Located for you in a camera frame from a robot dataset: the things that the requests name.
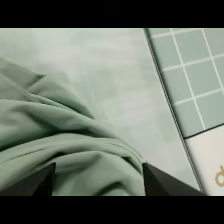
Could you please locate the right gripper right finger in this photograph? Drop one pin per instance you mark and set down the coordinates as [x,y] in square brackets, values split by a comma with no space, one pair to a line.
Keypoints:
[163,185]

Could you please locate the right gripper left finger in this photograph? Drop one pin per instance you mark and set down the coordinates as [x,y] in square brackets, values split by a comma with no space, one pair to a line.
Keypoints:
[36,185]

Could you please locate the pale green shirt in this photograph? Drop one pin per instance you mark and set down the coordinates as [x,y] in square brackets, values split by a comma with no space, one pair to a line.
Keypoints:
[63,133]

